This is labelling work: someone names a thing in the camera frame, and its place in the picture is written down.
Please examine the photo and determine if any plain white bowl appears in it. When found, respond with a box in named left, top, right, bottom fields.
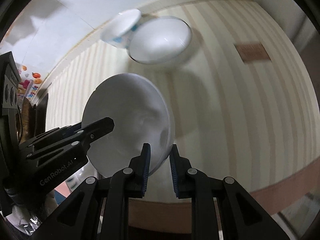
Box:
left=82, top=73, right=175, bottom=177

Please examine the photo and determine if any white bowl with flower pattern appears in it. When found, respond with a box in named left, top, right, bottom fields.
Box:
left=100, top=9, right=142, bottom=49

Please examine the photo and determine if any white bowl with dark rim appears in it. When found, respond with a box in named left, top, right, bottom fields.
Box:
left=127, top=16, right=193, bottom=64

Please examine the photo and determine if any colourful fruit sticker sheet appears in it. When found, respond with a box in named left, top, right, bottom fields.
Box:
left=18, top=65, right=47, bottom=101

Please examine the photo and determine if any striped table mat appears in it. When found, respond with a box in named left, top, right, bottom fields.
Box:
left=46, top=0, right=319, bottom=214

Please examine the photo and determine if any brown mat label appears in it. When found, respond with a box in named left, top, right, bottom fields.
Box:
left=235, top=43, right=270, bottom=63

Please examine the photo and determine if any black camera box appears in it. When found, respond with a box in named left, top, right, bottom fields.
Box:
left=1, top=51, right=21, bottom=145

